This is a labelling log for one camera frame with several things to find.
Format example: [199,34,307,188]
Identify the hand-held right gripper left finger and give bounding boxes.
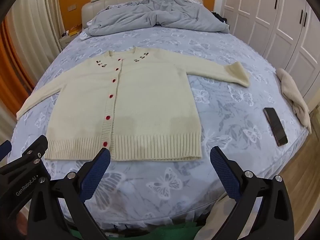
[27,147,112,240]

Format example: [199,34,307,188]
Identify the black smartphone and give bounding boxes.
[263,107,288,147]

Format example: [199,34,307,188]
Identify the grey duvet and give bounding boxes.
[84,0,230,37]

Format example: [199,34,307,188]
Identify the beige cloth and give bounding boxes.
[276,68,312,134]

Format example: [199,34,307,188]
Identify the white curtain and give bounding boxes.
[5,0,63,90]

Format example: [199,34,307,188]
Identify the butterfly print bed sheet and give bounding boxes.
[7,26,313,230]

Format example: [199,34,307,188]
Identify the cream knit cardigan red buttons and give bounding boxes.
[16,47,251,162]

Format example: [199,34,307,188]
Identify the white nightstand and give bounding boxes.
[59,30,82,49]

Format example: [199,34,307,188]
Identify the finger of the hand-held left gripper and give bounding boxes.
[0,135,48,174]

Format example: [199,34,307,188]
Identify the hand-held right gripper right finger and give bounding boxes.
[209,146,295,240]

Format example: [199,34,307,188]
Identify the white wardrobe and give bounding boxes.
[222,0,320,103]

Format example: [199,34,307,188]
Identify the black clothes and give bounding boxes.
[212,11,229,27]

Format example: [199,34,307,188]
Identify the orange curtain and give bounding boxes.
[0,20,35,112]

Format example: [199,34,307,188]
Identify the green cloth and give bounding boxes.
[67,226,203,240]

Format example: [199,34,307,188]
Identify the beige towel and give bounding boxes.
[195,192,240,240]

